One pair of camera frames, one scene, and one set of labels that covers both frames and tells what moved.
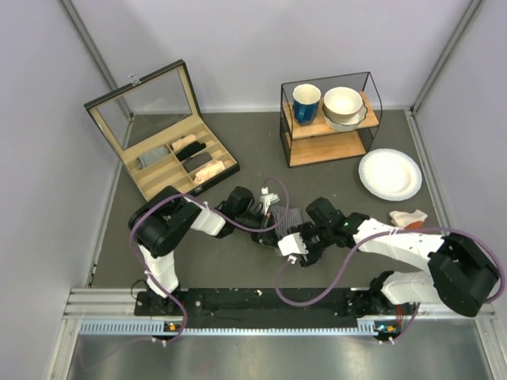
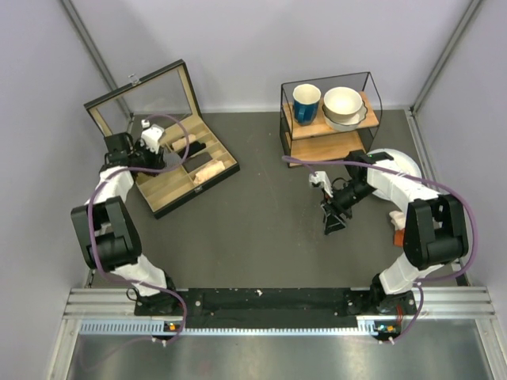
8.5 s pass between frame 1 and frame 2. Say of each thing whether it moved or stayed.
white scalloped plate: stayed
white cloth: stayed
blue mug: stayed
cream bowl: stayed
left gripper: moved
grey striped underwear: moved
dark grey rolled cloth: stayed
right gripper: moved
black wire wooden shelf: stayed
